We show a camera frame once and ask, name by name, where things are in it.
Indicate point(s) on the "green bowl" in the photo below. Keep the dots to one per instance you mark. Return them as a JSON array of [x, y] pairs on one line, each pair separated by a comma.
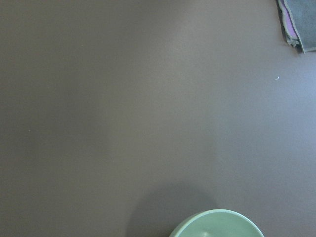
[[217, 223]]

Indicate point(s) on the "grey folded cloth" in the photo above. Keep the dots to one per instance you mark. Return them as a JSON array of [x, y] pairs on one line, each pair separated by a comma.
[[298, 18]]

